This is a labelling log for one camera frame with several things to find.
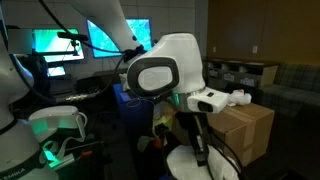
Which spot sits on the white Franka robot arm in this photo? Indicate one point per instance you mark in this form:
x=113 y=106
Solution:
x=173 y=56

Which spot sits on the wide computer monitor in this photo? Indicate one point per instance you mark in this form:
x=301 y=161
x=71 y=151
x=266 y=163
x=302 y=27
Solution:
x=53 y=43

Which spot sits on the flat pale sheet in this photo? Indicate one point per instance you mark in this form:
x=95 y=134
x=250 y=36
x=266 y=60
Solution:
x=125 y=96

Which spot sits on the large wall display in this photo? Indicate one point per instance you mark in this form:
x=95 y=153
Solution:
x=140 y=31

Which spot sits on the white cloth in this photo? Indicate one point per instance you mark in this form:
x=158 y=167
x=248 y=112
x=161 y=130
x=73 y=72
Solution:
x=186 y=163

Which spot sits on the black camera on stand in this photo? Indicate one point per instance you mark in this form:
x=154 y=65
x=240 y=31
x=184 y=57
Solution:
x=71 y=36

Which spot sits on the white wall outlet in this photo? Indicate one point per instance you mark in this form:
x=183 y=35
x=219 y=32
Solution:
x=255 y=49
x=214 y=49

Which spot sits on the small lit screen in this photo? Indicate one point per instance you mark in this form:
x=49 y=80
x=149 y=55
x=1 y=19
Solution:
x=56 y=71

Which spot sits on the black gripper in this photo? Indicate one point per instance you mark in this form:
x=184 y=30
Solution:
x=191 y=126

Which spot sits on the red plush ball with tag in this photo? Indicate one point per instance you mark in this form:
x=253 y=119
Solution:
x=157 y=143

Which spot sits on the white crumpled bundle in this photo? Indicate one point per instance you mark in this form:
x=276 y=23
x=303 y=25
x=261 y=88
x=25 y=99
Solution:
x=124 y=81

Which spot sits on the green plaid sofa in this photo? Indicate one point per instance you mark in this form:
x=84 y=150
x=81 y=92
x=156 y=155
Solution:
x=293 y=93

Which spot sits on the black bulky chair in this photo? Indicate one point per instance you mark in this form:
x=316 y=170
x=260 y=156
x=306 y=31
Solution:
x=91 y=90

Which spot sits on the large cardboard box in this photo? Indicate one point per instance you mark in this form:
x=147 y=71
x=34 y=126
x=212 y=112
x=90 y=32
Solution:
x=246 y=126

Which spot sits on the seated person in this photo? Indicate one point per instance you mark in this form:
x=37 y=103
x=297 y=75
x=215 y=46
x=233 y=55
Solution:
x=36 y=73

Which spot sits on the wooden cubby shelf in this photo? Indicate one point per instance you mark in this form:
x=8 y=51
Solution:
x=266 y=75

